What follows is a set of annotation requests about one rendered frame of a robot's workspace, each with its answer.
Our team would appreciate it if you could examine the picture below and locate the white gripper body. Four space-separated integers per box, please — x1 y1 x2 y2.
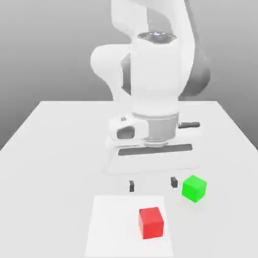
102 136 202 176

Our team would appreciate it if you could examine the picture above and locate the small green cube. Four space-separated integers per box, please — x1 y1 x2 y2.
181 174 208 204

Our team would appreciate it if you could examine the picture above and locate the small red cube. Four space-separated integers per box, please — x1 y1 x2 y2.
138 206 164 240

